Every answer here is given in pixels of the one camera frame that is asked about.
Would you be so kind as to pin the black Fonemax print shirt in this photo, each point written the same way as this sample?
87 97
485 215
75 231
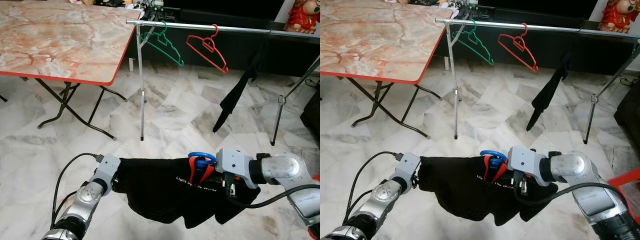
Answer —
547 97
235 97

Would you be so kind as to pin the blue plastic hanger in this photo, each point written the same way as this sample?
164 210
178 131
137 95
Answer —
492 152
202 154

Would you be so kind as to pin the green plastic hanger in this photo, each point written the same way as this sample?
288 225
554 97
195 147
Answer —
482 50
173 50

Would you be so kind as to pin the black TV cabinet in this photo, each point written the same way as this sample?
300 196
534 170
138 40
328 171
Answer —
280 50
595 50

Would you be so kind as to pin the red plastic hanger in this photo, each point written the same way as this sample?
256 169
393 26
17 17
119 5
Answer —
209 45
520 44

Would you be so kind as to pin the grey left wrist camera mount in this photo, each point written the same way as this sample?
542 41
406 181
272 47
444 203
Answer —
107 167
409 167

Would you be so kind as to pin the dark brown sofa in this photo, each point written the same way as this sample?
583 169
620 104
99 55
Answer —
630 115
312 117

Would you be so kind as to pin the marble top folding table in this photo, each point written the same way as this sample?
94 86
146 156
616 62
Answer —
380 40
60 40

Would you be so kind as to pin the red stool frame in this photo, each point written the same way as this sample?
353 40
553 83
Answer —
316 176
627 176

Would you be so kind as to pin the black shirt white slogan print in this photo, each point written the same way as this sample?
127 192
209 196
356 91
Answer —
155 195
450 192

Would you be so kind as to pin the black flat television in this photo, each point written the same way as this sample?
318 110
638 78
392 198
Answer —
225 7
540 7

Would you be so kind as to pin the red Buddha statue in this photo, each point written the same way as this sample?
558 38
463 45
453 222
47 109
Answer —
302 17
617 17

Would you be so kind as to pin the silver clothes rack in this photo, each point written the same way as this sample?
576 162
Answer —
500 25
175 25

